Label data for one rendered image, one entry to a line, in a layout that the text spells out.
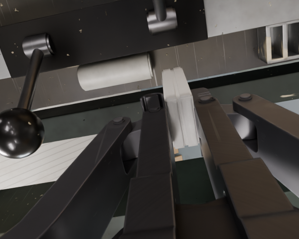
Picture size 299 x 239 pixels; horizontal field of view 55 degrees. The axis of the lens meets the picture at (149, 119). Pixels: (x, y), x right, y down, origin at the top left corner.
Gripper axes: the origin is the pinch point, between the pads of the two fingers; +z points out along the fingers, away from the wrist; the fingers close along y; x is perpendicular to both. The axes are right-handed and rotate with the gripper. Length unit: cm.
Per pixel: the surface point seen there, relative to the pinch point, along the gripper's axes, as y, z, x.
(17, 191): -27.2, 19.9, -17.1
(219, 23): 5.3, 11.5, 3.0
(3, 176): -188, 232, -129
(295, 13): 12.5, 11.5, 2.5
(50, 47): -10.8, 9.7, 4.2
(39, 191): -23.2, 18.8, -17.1
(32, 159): -161, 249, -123
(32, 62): -11.9, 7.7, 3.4
